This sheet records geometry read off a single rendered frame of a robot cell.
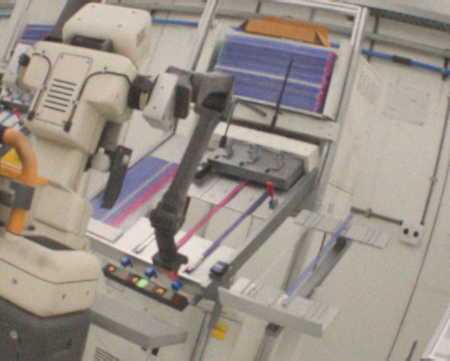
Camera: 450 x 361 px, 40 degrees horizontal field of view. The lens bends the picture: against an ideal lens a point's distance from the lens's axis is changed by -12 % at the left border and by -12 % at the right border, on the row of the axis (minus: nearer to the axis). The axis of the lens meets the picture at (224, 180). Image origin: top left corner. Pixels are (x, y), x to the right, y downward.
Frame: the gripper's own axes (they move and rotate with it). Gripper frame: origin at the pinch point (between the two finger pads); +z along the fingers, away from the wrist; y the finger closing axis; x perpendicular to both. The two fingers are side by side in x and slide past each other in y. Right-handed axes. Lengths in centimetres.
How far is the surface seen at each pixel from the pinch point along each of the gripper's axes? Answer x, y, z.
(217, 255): -16.9, -4.2, 1.5
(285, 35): -133, 37, -22
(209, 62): -88, 47, -25
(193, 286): -1.5, -6.1, 1.8
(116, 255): -1.3, 27.4, 3.1
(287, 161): -65, -1, -4
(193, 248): -15.9, 5.0, 1.6
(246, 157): -61, 14, -4
